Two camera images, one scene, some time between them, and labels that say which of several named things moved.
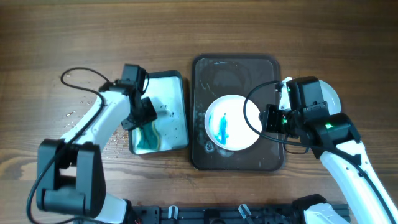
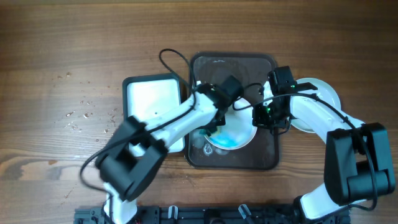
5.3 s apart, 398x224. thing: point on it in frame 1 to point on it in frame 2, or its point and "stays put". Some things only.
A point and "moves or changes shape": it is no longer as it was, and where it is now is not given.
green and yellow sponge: x=150 y=139 moves or changes shape
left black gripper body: x=140 y=117 to x=217 y=122
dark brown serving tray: x=213 y=76 stays put
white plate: x=225 y=124 stays put
